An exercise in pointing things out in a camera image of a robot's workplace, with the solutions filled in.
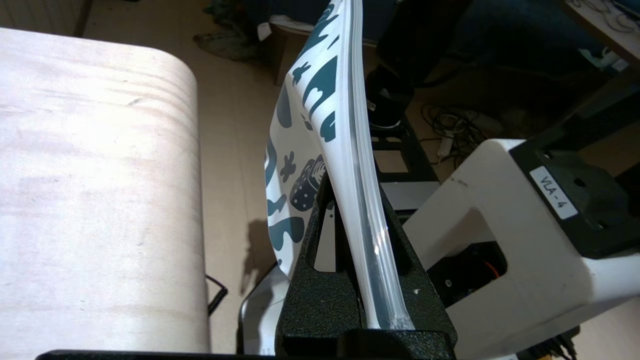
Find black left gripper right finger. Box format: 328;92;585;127
377;182;457;346

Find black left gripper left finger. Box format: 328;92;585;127
276;172;365;351

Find white floral plastic bag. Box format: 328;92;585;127
264;0;416;331

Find grey metal base box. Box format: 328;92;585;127
382;180;442;212

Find light wood shelf desk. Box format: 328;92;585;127
0;27;211;356

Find brown cardboard box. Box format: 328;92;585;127
272;15;313;86

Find crumpled dark green cloth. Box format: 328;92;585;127
194;0;273;62

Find black spiral cable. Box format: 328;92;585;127
205;274;229;317

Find black metal base frame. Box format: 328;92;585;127
367;90;441;186

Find tangled floor cables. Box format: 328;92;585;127
420;102;503;168

